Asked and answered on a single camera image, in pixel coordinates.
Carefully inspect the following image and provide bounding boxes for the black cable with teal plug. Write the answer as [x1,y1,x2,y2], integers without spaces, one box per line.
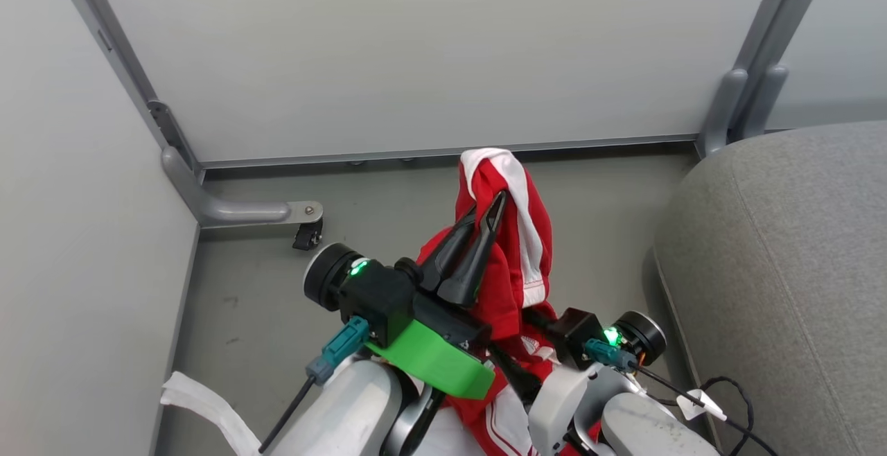
[584,338,778,456]
[258,316,371,455]

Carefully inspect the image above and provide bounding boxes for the red and white garment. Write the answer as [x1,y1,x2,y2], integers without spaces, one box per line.
[414,148,604,456]

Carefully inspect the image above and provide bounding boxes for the grey double partition post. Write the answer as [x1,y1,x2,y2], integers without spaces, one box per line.
[696,0,837,159]

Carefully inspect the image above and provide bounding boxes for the black caster wheel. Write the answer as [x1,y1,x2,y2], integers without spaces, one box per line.
[292,219,324,252]

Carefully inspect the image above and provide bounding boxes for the white cable tag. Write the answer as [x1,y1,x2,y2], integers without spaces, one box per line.
[677,388,728,421]

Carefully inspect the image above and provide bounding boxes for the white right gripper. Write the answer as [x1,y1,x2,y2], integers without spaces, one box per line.
[487,345,602,456]

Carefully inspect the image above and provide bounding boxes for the metal caster wheel bracket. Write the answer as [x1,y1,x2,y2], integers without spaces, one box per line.
[47,0,324,229]

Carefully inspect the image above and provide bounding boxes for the white fabric strip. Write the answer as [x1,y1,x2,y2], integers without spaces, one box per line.
[160,371,262,456]

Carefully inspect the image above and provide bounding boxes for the grey fabric sofa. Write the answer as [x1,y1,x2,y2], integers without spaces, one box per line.
[641,120,887,456]

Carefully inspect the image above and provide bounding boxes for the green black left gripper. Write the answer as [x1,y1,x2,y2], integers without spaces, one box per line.
[366,191,509,400]

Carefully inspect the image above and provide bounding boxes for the grey partition base rail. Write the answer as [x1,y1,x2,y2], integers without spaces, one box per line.
[200,133,699,170]

